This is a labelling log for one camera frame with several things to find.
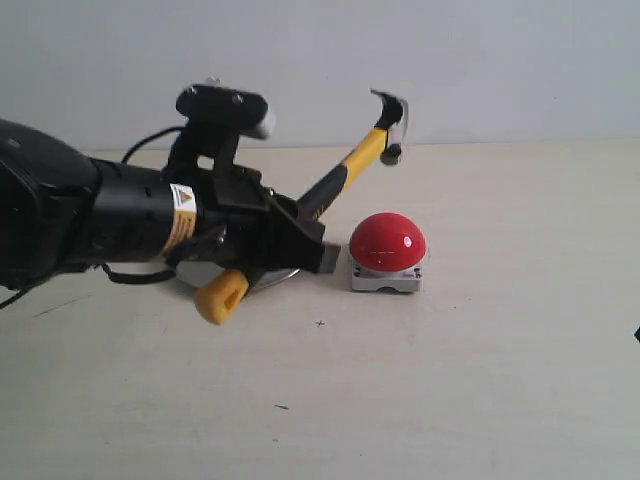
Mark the black silver Piper robot arm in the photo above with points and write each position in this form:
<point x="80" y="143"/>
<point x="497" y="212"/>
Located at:
<point x="65" y="212"/>

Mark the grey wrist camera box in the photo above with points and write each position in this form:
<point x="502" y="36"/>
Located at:
<point x="217" y="117"/>

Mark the red dome push button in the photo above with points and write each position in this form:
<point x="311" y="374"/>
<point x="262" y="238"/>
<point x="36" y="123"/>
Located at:
<point x="387" y="252"/>

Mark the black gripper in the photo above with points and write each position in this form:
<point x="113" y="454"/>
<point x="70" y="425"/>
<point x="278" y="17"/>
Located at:
<point x="219" y="212"/>

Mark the round stainless steel plate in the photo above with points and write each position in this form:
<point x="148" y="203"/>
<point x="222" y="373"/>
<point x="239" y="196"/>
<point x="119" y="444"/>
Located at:
<point x="199" y="274"/>

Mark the yellow black claw hammer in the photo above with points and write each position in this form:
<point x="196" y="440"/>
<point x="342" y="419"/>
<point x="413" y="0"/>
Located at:
<point x="218" y="299"/>

